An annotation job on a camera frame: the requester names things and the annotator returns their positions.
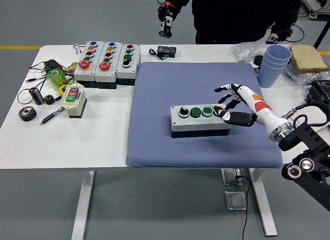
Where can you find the person's right hand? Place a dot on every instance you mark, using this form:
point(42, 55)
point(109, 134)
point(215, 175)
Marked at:
point(167, 16)

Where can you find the person's left hand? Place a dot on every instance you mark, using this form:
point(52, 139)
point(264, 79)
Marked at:
point(279, 36)

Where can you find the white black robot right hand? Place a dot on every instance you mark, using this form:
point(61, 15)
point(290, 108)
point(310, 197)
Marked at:
point(257, 105)

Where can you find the four-button grey control box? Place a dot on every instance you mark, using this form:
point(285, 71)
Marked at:
point(196, 126)
point(125, 73)

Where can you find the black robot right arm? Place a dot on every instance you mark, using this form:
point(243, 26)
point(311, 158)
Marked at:
point(306, 136)

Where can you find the five-button box with emergency stop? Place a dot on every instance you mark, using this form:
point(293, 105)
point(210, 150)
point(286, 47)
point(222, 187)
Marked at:
point(83, 74)
point(104, 76)

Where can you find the light blue plastic cup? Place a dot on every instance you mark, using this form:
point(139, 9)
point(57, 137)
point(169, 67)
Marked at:
point(279, 53)
point(273, 63)
point(268, 76)

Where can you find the small black block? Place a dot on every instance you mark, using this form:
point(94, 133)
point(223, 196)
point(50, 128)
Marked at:
point(258, 60)

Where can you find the black digital meter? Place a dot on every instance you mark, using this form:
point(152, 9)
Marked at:
point(167, 50)

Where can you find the slice of bread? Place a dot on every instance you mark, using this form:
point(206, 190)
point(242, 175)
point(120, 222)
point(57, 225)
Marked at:
point(306, 56)

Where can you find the clear bubble wrap bag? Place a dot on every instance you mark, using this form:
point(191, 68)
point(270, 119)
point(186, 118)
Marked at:
point(247, 51)

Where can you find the clear plastic bag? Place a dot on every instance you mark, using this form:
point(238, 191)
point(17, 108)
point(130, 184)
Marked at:
point(301, 77)

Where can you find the person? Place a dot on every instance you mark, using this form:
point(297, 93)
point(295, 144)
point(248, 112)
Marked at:
point(232, 15)

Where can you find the blue-grey quilted mat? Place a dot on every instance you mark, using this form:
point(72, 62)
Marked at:
point(159, 90)

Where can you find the metal floor socket plate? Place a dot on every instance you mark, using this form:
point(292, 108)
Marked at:
point(235, 200)
point(230, 176)

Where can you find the white table leg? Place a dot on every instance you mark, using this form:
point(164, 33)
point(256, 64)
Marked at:
point(83, 204)
point(264, 204)

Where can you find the brass fitting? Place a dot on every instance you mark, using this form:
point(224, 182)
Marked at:
point(71, 67)

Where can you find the green plastic roll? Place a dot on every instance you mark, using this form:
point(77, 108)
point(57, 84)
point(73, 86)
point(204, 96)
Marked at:
point(57, 80)

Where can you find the yellow tape roll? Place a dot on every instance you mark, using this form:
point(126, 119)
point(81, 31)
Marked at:
point(62, 89)

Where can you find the small black gear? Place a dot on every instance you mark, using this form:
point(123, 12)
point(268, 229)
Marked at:
point(49, 99)

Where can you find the black cylindrical capacitor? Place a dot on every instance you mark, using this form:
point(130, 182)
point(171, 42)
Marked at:
point(37, 96)

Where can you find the black pen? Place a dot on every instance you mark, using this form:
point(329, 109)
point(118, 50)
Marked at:
point(51, 116)

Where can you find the large dark steel gear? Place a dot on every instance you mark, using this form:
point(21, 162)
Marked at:
point(27, 114)

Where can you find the white wheeled equipment frame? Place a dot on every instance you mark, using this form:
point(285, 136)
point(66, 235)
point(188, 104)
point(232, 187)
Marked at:
point(318, 6)

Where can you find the cream switch box green red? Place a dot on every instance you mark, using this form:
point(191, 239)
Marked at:
point(74, 105)

